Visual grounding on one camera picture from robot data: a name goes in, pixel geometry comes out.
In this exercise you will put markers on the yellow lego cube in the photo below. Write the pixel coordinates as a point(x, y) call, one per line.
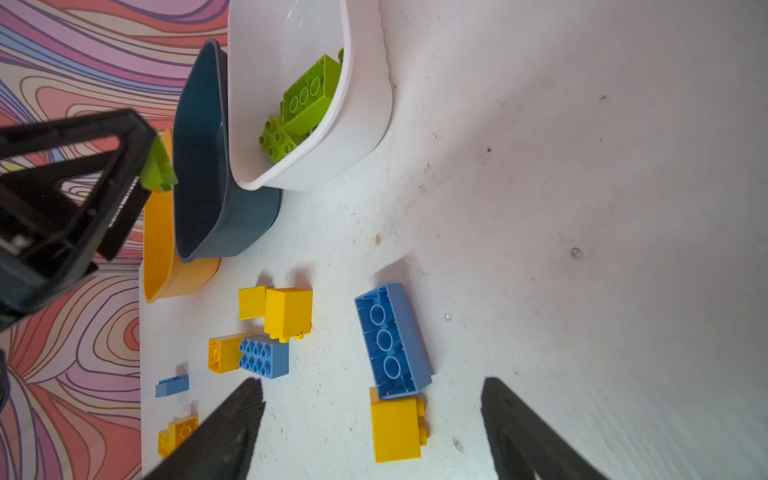
point(288, 314)
point(252, 302)

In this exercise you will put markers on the yellow small lego brick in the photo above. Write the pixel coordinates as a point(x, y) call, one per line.
point(224, 353)

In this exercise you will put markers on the blue lego brick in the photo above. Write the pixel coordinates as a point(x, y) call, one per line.
point(394, 345)
point(172, 386)
point(265, 357)

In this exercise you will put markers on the green lego brick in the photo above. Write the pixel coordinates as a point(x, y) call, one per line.
point(307, 100)
point(276, 141)

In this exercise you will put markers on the dark teal plastic bin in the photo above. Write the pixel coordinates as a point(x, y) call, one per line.
point(213, 216)

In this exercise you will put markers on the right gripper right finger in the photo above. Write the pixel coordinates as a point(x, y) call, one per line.
point(524, 446)

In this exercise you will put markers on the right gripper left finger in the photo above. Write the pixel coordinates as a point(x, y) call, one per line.
point(223, 446)

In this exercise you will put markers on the yellow plastic bin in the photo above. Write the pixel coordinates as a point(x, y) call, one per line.
point(164, 274)

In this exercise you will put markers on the yellow lego brick right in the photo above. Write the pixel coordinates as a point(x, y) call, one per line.
point(399, 429)

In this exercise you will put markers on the green lego brick lowest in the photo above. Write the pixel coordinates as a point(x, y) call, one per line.
point(158, 175)

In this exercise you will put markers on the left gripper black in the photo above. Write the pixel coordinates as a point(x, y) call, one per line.
point(49, 240)

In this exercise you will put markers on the yellow flat lego brick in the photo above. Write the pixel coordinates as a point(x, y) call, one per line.
point(176, 433)

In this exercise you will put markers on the yellow lego cube right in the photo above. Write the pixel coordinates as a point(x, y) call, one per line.
point(288, 314)

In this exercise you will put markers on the white plastic bin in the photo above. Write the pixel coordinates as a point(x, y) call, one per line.
point(271, 44)

